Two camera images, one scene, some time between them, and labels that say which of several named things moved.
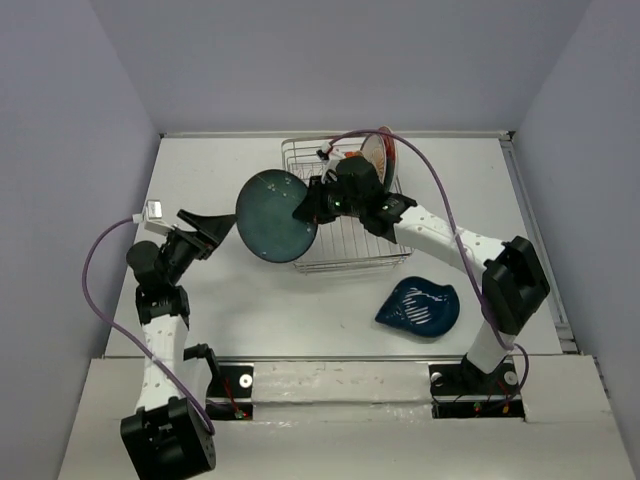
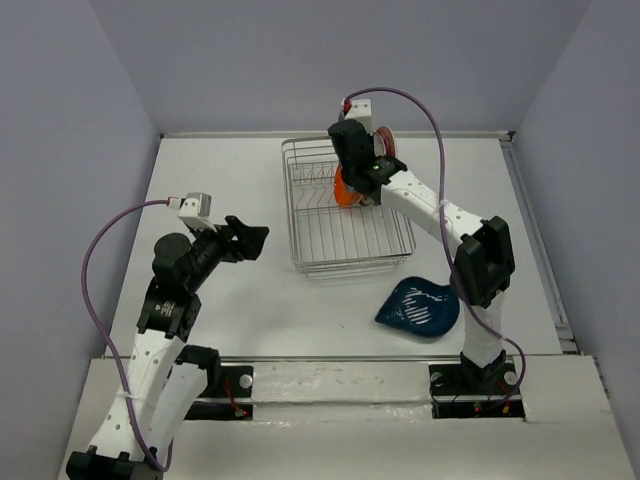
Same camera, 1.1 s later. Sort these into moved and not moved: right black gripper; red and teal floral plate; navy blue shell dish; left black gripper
Moved: right black gripper; left black gripper
Not moved: navy blue shell dish; red and teal floral plate
